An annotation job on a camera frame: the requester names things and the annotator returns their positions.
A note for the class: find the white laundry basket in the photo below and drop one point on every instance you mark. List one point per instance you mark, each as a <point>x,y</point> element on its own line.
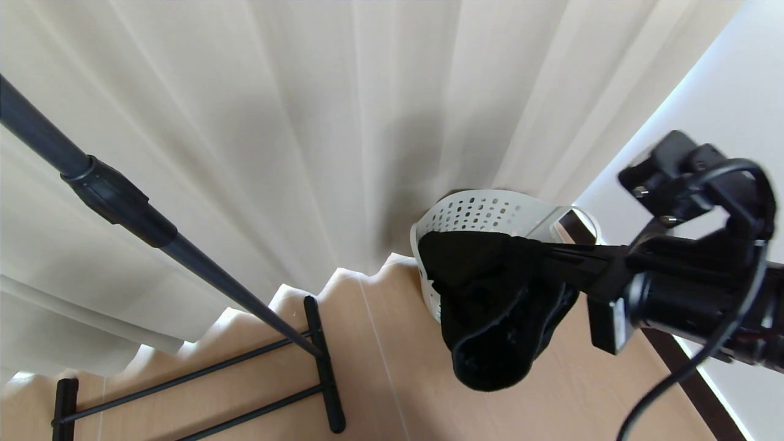
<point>484,211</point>

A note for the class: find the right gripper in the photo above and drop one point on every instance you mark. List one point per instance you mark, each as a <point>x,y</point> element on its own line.
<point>674,294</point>

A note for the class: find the black clothes rack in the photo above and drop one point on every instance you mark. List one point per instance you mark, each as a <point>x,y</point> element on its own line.
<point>116,199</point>

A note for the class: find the black shorts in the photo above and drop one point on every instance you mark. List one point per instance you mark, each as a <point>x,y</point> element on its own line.
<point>471,263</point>

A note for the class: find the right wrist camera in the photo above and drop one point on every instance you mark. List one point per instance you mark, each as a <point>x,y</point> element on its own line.
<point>670,171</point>

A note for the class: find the beige curtain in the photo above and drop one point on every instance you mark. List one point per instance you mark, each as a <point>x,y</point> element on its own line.
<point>306,122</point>

